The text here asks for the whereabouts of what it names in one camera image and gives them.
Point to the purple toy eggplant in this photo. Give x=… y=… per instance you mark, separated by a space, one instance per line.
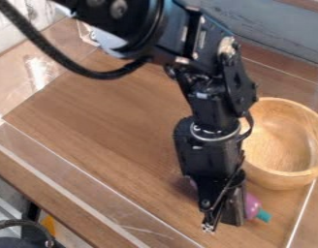
x=253 y=206

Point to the brown wooden bowl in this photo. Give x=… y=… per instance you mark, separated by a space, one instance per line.
x=282 y=147

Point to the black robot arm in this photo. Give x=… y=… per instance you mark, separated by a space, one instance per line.
x=179 y=37

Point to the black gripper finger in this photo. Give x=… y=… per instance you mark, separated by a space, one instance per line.
x=214 y=211
x=234 y=208

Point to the clear acrylic front wall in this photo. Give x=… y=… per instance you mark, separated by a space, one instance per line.
x=92 y=209

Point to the black clamp with cable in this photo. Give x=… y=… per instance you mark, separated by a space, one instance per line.
x=35 y=235

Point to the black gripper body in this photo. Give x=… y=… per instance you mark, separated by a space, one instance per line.
x=209 y=154

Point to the clear acrylic corner bracket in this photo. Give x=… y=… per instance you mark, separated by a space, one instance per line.
x=87 y=34

